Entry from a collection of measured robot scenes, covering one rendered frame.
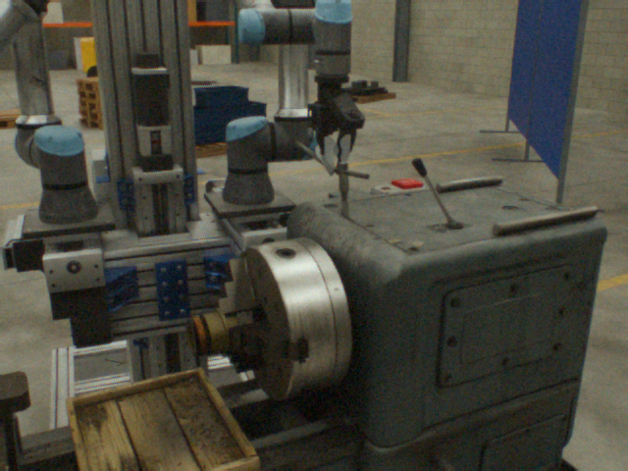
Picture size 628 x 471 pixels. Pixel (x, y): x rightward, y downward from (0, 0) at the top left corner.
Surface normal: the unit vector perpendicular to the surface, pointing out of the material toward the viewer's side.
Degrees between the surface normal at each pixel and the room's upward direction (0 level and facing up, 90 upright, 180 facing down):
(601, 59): 90
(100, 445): 0
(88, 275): 90
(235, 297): 56
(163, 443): 0
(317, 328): 73
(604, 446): 0
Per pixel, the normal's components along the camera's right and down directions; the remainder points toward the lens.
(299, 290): 0.32, -0.45
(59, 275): 0.35, 0.31
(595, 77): -0.88, 0.15
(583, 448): 0.00, -0.95
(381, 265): -0.67, -0.52
